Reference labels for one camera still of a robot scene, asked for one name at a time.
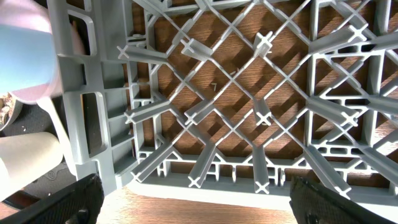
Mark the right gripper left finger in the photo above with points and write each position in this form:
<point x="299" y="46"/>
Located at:
<point x="79" y="202"/>

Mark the round black tray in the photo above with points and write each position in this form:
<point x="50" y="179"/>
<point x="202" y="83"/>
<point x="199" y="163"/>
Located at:
<point x="33" y="119"/>

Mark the white paper cup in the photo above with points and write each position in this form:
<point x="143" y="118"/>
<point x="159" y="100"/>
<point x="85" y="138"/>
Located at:
<point x="25" y="158"/>

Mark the pink bowl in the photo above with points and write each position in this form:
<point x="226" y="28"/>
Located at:
<point x="31" y="15"/>

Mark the blue cup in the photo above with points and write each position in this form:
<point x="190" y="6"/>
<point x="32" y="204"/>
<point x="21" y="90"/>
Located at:
<point x="28" y="58"/>

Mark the grey dishwasher rack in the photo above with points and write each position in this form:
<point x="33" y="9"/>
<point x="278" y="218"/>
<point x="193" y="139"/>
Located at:
<point x="229" y="101"/>

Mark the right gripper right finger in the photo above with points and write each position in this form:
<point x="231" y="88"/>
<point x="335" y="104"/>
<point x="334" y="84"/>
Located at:
<point x="311" y="202"/>

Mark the grey plate with rice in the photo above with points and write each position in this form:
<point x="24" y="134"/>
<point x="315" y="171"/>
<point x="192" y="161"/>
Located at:
<point x="10" y="109"/>

